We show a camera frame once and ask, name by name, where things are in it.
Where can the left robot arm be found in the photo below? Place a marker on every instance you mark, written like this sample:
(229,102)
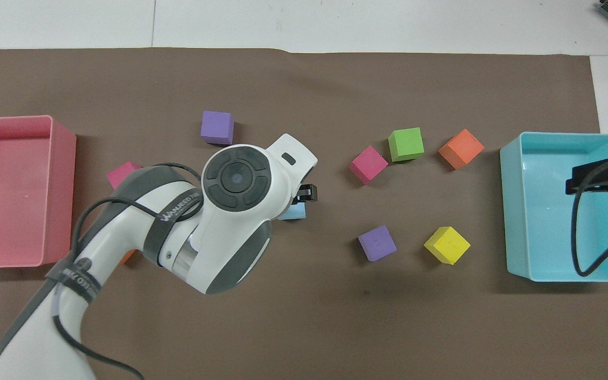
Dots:
(230,232)

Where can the light blue plastic bin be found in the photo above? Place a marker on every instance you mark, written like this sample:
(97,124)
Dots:
(541,211)

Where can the orange foam cube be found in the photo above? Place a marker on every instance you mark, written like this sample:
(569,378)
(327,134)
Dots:
(127,257)
(461,149)

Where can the yellow foam cube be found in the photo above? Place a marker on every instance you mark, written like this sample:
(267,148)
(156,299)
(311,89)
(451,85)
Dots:
(447,245)

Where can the green foam cube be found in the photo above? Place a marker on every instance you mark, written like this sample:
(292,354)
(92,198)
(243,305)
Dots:
(406,144)

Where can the purple foam cube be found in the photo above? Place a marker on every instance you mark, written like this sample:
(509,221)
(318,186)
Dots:
(377,243)
(217,126)

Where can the pink foam cube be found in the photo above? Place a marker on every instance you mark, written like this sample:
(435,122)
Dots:
(121,174)
(368,164)

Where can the light blue foam cube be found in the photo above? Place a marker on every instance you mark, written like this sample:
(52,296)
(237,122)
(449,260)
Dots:
(294,212)

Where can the pink plastic bin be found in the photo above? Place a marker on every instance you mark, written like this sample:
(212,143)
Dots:
(16,195)

